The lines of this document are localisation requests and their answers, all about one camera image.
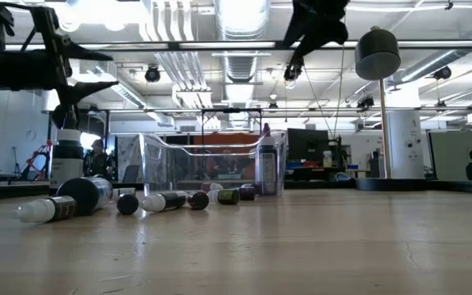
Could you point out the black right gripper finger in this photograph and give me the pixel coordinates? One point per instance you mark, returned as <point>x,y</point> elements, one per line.
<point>311,45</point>
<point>299,30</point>

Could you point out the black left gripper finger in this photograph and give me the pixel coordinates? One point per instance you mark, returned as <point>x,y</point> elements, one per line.
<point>80,92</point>
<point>84,51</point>

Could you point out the large white-capped food coloring bottle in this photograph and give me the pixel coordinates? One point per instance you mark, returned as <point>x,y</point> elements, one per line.
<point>66,164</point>

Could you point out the large blue food coloring bottle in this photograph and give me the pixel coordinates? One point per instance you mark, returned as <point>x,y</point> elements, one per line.
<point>82,194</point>

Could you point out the large purple food coloring bottle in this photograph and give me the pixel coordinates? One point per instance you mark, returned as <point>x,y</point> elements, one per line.
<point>267,172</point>

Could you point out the small blue food coloring bottle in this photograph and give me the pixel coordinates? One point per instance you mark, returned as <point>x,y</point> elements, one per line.
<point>247,193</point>

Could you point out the small green food coloring bottle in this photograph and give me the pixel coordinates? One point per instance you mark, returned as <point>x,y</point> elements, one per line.
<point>228,197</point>

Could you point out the black hanging spotlight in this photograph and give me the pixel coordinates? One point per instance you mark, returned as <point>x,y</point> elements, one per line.
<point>291,73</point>
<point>152,74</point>
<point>442,73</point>

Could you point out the black desk lamp brass pole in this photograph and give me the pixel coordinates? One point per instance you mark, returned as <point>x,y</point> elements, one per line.
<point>377,53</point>

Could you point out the red metal stand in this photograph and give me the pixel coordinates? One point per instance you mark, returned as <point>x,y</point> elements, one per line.
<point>39,160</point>

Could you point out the black computer monitor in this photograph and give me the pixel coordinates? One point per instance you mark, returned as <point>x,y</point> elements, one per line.
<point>307,145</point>

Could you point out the white round pillar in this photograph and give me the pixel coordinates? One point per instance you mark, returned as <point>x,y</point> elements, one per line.
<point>406,143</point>

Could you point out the clear plastic bin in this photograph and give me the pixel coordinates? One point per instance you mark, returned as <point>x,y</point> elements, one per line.
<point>203,168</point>

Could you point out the grey cubicle partition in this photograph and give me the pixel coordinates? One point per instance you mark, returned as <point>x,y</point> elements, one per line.
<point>449,155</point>

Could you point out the black horizontal frame beam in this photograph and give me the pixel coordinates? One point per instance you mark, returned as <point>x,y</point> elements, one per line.
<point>170,45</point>

